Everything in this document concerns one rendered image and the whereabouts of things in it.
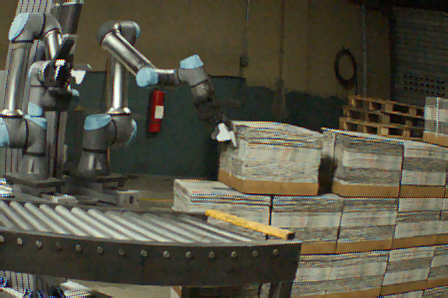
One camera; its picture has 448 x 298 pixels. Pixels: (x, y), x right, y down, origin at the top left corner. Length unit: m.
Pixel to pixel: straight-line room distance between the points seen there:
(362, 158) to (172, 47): 7.31
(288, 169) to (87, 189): 0.78
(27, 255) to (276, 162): 1.44
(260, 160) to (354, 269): 0.62
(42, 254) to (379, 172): 1.70
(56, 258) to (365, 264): 1.66
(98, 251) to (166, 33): 8.41
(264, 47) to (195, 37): 1.01
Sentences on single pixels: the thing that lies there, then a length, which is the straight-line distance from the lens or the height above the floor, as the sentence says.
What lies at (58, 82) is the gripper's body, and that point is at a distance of 2.46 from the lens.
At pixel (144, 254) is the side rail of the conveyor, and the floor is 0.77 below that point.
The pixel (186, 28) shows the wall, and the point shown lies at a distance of 10.46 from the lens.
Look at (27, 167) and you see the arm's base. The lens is 2.91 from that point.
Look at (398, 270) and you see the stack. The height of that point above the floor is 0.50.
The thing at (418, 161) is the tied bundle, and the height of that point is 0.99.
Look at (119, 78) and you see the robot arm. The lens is 3.43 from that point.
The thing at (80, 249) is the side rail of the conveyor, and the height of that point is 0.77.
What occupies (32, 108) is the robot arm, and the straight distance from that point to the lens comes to 2.63.
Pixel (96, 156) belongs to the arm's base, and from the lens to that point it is 3.31.
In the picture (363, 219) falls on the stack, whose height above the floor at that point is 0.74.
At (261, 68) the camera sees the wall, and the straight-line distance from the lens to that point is 11.03.
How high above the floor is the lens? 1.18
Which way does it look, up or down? 4 degrees down
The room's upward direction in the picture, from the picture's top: 5 degrees clockwise
